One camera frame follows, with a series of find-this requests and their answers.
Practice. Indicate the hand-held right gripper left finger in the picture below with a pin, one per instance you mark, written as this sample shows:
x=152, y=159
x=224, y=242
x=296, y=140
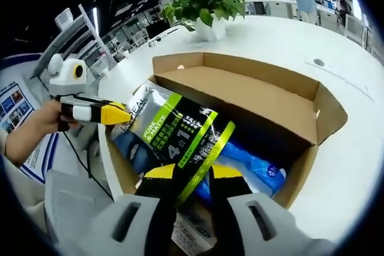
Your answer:
x=141, y=223

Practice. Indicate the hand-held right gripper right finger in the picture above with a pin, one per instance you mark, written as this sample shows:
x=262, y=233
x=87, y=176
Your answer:
x=240, y=220

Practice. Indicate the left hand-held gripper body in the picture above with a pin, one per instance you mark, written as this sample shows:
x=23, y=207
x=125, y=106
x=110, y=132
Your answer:
x=67, y=86

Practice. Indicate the small white carton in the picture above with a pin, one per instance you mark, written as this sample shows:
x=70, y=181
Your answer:
x=195, y=232

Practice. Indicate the blue soft wipes packet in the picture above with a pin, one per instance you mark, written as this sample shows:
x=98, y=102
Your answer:
x=249, y=166

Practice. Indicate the black green soft packet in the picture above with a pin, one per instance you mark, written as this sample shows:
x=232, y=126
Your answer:
x=180, y=130

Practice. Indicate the brown cardboard shoe box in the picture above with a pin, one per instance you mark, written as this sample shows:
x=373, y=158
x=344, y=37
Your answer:
x=240, y=88

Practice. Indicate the person's left hand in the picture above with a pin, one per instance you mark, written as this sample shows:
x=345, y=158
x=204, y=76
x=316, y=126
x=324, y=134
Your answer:
x=48, y=118

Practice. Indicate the grey metal shelf rack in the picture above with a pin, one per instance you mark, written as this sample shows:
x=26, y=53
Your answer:
x=87, y=43

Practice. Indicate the green potted plant white pot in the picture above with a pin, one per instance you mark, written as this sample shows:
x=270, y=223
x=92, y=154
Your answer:
x=204, y=1

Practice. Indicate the round grey table grommet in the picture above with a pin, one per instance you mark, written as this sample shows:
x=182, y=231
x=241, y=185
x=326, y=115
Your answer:
x=318, y=61

